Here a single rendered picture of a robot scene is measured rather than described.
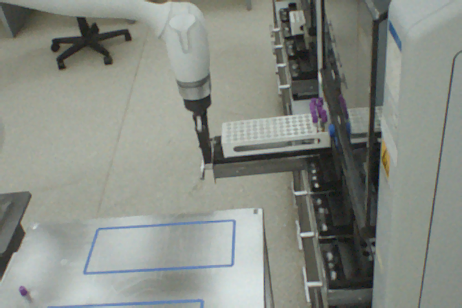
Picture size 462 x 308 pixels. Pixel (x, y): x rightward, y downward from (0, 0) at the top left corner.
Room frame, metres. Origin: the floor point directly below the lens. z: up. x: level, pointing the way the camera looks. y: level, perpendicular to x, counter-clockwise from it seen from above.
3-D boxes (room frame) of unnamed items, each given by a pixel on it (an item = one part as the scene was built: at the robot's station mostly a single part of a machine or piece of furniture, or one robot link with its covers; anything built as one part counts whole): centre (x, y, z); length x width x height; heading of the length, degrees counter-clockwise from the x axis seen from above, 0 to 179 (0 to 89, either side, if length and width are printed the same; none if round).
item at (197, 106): (1.25, 0.06, 0.96); 0.08 x 0.07 x 0.09; 174
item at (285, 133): (1.23, -0.14, 0.83); 0.30 x 0.10 x 0.06; 84
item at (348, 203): (0.92, -0.26, 0.85); 0.12 x 0.02 x 0.06; 173
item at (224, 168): (1.22, -0.28, 0.78); 0.73 x 0.14 x 0.09; 84
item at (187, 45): (1.27, 0.06, 1.14); 0.13 x 0.11 x 0.16; 179
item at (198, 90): (1.25, 0.06, 1.03); 0.09 x 0.09 x 0.06
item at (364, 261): (0.76, -0.25, 0.85); 0.12 x 0.02 x 0.06; 173
